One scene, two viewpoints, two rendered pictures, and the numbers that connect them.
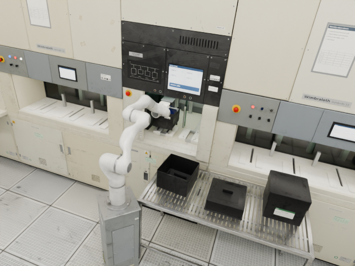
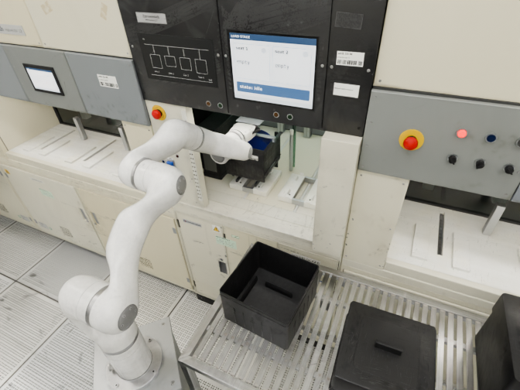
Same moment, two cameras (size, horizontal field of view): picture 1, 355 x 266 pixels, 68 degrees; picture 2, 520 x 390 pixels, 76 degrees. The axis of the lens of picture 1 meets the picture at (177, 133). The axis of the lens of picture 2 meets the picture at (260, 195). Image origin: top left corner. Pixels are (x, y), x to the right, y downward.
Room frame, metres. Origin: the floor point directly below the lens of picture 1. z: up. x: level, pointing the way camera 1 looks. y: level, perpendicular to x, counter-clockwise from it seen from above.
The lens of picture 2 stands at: (1.00, -0.15, 1.94)
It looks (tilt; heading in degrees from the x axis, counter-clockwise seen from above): 39 degrees down; 10
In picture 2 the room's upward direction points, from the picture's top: 3 degrees counter-clockwise
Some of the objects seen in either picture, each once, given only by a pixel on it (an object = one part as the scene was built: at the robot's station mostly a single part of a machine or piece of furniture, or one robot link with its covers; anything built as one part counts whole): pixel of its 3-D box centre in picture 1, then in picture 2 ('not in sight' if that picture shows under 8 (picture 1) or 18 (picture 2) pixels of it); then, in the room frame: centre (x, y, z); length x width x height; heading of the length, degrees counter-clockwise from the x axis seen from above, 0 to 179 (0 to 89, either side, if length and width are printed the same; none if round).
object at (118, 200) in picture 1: (117, 192); (127, 350); (1.46, 0.41, 0.85); 0.19 x 0.19 x 0.18
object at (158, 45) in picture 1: (179, 120); (282, 156); (2.50, -0.01, 0.98); 0.95 x 0.88 x 1.95; 164
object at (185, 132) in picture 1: (190, 135); (304, 189); (2.34, -0.14, 0.89); 0.22 x 0.21 x 0.04; 164
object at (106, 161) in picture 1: (112, 169); (98, 311); (1.47, 0.44, 1.07); 0.19 x 0.12 x 0.24; 74
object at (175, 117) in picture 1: (166, 113); (252, 147); (2.42, 0.13, 1.08); 0.24 x 0.20 x 0.32; 74
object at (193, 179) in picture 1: (178, 174); (271, 292); (1.75, -0.04, 0.85); 0.28 x 0.28 x 0.17; 69
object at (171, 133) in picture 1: (166, 129); (255, 178); (2.41, 0.12, 0.89); 0.22 x 0.21 x 0.04; 164
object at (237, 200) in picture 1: (226, 196); (384, 354); (1.57, -0.44, 0.83); 0.29 x 0.29 x 0.13; 75
